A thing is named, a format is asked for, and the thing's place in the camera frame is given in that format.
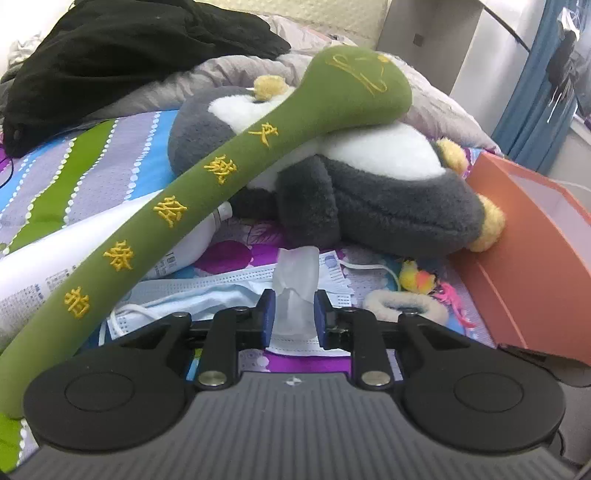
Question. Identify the cream padded headboard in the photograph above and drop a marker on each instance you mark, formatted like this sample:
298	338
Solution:
332	18

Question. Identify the hanging dark clothes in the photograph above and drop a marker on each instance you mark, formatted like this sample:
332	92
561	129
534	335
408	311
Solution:
563	55

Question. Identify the clothes rail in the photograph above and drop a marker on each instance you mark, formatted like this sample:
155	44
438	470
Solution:
505	25

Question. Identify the grey and white penguin plush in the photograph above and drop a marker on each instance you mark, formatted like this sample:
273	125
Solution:
392	194

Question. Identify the green plush stick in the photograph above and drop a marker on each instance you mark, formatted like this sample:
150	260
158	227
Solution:
231	166

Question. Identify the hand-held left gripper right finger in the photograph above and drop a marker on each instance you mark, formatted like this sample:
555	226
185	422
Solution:
322	322

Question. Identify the grey duvet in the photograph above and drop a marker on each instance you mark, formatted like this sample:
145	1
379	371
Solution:
438	106

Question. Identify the wall socket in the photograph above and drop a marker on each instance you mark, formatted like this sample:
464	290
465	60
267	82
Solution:
419	39

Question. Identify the light blue face mask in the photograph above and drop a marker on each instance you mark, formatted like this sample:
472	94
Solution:
194	295

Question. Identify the white plastic bottle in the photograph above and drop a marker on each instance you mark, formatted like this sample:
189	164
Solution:
92	235

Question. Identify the clear plastic wrapper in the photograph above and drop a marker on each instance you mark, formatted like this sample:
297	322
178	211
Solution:
295	281

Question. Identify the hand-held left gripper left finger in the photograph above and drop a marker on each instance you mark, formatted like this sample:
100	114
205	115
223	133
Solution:
267	319

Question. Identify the white fluffy scrunchie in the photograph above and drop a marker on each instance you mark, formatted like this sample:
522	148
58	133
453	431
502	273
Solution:
406	304

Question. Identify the yellow and orange small toy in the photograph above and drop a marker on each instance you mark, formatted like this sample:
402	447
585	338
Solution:
418	278

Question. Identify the blue curtain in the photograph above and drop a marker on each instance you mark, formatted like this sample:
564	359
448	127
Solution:
531	92

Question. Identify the black clothing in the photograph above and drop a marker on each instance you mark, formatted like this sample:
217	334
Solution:
138	50

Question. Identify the orange cardboard box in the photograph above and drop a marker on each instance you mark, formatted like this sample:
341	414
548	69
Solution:
521	240

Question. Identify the small yellow pink toy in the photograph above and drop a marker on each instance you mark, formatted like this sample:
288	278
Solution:
455	304

